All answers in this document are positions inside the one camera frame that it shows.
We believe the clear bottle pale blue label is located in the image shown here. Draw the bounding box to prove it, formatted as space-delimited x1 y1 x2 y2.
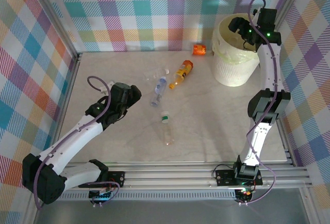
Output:
150 76 168 107

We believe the orange juice bottle yellow label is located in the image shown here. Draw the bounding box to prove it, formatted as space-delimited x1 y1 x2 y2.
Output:
169 59 194 90

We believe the yellow-green plastic bin liner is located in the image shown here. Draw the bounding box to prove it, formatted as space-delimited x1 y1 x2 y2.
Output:
211 13 260 66

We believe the white ribbed plastic bin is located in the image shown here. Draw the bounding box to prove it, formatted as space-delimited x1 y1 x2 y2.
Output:
211 13 261 88

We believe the clear crushed bottle white cap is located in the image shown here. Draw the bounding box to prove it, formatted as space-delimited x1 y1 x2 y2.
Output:
144 68 171 82

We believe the clear bottle green-banded white cap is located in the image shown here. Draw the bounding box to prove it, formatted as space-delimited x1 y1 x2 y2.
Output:
160 110 176 146

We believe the left circuit board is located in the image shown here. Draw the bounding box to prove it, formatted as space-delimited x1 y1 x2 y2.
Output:
89 187 114 203

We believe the circuit board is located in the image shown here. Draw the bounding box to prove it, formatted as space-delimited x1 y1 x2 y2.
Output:
89 187 114 203
236 186 255 202

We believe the right circuit board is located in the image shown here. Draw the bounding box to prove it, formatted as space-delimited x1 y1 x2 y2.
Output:
236 186 255 202

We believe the aluminium left side rail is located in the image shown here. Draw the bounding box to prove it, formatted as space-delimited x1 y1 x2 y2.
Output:
43 53 83 157

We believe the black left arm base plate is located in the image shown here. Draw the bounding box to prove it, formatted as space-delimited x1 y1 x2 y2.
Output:
107 171 126 187

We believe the aluminium left frame post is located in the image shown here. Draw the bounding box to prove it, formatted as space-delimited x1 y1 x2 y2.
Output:
30 0 80 62

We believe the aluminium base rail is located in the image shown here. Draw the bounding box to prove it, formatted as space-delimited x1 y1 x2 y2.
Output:
69 163 310 190

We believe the slotted grey cable duct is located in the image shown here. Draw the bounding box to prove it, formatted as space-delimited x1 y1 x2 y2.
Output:
67 189 242 201

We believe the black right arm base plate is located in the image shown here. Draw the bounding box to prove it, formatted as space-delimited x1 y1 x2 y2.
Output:
215 168 263 186

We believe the aluminium right side rail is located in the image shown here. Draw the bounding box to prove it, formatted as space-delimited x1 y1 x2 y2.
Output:
279 120 310 175

